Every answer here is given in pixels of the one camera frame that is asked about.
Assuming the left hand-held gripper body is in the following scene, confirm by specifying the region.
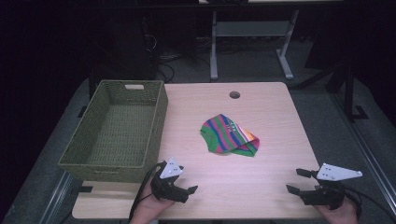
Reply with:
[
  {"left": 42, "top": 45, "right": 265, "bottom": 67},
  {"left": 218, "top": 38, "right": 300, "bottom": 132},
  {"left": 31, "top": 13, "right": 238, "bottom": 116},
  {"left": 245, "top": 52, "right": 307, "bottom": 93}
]
[{"left": 150, "top": 157, "right": 191, "bottom": 204}]

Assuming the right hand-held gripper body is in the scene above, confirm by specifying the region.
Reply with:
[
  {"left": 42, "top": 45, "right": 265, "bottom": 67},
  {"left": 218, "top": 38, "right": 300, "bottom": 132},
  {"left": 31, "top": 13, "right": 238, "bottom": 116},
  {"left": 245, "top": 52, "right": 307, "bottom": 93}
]
[{"left": 300, "top": 162, "right": 363, "bottom": 211}]

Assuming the striped knitted pet sweater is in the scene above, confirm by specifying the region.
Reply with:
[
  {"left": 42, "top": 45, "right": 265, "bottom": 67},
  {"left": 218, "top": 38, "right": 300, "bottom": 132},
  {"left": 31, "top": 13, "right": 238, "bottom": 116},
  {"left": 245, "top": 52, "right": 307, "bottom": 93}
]
[{"left": 200, "top": 113, "right": 261, "bottom": 158}]

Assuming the person's right hand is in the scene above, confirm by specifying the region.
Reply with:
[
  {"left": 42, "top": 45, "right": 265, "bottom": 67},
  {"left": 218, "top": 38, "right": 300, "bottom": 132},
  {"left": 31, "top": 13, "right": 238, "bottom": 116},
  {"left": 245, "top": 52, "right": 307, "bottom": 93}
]
[{"left": 321, "top": 197, "right": 360, "bottom": 224}]

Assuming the person's left hand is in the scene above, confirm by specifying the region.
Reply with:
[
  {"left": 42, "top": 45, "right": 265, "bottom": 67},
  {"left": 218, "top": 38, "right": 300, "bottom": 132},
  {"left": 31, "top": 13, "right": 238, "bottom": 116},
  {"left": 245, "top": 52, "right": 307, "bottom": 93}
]
[{"left": 130, "top": 177, "right": 176, "bottom": 224}]

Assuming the green woven basket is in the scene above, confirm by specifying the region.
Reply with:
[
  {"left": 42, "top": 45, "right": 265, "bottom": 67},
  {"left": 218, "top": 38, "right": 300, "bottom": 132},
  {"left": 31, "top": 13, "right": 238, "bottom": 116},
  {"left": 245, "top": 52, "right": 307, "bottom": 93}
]
[{"left": 58, "top": 79, "right": 169, "bottom": 184}]

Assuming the black metal stand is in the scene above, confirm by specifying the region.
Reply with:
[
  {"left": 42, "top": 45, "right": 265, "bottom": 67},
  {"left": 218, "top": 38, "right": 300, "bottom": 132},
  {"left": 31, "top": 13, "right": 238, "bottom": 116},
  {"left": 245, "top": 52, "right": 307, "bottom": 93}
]
[{"left": 325, "top": 60, "right": 370, "bottom": 123}]

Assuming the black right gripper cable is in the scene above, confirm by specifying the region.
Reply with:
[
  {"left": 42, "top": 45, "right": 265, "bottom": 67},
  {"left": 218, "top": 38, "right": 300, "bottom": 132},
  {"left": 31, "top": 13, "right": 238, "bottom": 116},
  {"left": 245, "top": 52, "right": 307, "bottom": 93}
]
[{"left": 342, "top": 186, "right": 396, "bottom": 223}]

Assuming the bundle of floor cables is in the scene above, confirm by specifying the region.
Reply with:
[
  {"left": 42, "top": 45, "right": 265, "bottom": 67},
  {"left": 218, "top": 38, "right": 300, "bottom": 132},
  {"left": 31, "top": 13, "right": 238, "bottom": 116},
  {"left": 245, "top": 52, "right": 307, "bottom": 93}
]
[{"left": 146, "top": 34, "right": 213, "bottom": 84}]

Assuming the grey metal desk frame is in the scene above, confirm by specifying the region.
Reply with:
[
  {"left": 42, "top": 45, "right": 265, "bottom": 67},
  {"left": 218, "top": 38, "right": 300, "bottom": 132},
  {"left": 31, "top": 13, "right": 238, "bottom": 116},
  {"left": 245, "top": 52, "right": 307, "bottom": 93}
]
[{"left": 209, "top": 8, "right": 301, "bottom": 81}]

